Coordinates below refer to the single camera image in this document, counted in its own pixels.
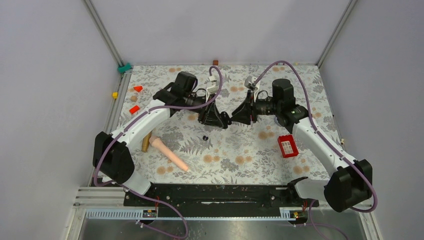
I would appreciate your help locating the pink microphone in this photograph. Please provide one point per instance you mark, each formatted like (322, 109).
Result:
(157, 143)

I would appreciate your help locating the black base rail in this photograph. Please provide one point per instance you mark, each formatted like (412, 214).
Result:
(213, 200)

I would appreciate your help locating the red toy block box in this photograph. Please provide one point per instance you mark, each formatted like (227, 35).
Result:
(287, 146)

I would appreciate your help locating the red triangle block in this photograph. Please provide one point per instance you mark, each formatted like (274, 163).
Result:
(138, 88)

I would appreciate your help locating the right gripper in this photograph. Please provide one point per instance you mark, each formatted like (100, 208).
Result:
(243, 113)

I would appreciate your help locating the red flat block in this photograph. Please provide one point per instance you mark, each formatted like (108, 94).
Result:
(134, 109)

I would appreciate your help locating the gold microphone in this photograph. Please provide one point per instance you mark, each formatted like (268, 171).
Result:
(146, 142)

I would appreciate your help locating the black earbud charging case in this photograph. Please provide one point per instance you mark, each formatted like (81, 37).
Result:
(226, 120)

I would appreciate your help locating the teal block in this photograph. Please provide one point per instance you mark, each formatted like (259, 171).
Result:
(124, 68)

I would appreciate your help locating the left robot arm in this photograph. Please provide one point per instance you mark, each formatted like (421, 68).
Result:
(112, 151)

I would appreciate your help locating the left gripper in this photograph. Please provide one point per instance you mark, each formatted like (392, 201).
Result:
(210, 115)

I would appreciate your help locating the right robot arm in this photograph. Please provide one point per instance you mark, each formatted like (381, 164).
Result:
(350, 181)

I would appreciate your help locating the floral table mat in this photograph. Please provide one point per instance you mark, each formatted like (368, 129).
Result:
(241, 154)

